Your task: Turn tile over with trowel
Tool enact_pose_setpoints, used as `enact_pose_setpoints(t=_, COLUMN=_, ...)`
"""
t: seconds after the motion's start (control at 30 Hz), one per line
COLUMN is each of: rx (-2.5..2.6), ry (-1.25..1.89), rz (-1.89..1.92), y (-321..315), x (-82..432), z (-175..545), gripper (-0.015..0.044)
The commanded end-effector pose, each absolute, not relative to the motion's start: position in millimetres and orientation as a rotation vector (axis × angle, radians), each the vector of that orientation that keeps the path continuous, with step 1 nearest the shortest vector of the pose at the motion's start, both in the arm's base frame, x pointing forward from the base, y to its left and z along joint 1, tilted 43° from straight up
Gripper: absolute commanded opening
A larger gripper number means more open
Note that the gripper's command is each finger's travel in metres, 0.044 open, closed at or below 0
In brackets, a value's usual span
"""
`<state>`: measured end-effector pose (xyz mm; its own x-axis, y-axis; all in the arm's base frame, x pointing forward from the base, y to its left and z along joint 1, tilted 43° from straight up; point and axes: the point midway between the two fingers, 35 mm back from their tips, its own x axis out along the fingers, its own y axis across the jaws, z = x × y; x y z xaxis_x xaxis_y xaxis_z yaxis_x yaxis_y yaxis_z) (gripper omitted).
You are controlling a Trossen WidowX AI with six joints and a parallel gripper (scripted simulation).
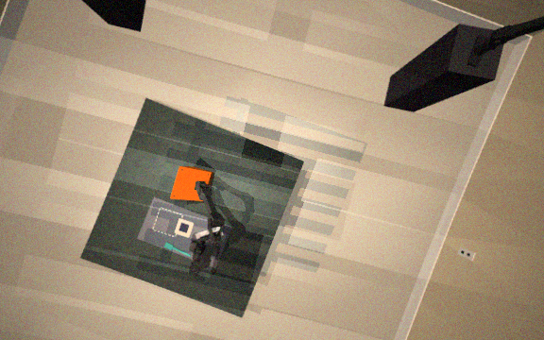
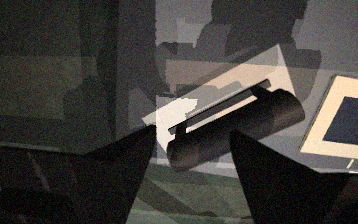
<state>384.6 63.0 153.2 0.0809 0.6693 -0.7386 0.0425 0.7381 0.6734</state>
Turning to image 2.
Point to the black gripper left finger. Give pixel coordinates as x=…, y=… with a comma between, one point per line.
x=102, y=184

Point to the cream square tile with dark blue centre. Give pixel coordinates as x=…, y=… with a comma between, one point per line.
x=334, y=129

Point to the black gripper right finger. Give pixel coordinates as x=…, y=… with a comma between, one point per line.
x=280, y=190

